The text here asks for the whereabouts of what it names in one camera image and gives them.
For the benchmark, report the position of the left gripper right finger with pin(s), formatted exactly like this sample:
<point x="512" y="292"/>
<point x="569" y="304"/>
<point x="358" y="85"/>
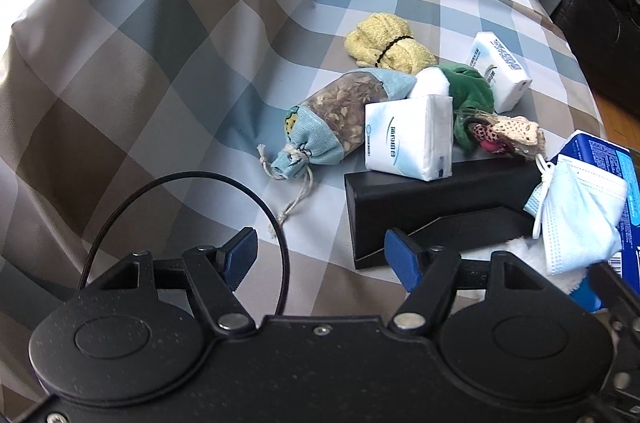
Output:
<point x="403" y="256"/>

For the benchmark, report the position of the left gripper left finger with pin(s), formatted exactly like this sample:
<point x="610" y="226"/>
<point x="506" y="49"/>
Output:
<point x="236" y="257"/>

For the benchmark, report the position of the white fluffy plush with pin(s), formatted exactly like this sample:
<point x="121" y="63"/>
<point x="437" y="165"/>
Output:
<point x="532" y="253"/>

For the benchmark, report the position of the light blue face mask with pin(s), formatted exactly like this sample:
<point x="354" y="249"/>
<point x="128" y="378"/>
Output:
<point x="576" y="209"/>

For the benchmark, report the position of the white tissue pack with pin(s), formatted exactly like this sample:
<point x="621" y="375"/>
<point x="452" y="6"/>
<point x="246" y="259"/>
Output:
<point x="505" y="76"/>
<point x="410" y="137"/>

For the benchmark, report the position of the black rectangular case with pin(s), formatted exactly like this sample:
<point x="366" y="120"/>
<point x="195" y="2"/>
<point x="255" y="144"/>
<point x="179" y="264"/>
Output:
<point x="481" y="204"/>

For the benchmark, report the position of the white tissue pack front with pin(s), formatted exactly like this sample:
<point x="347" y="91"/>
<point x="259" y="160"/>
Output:
<point x="410" y="137"/>

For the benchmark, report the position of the herb sachet blue cloth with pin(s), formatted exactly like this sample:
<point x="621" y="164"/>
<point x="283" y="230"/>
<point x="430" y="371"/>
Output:
<point x="329" y="124"/>

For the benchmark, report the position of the checkered cloth cover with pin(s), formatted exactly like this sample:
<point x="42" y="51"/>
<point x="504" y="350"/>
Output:
<point x="102" y="96"/>

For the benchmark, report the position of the yellow knitted cloth roll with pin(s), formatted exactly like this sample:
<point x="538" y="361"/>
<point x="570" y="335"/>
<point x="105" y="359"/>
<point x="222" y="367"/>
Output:
<point x="386" y="41"/>

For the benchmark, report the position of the blue tissue box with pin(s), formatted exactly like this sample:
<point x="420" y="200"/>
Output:
<point x="618" y="161"/>

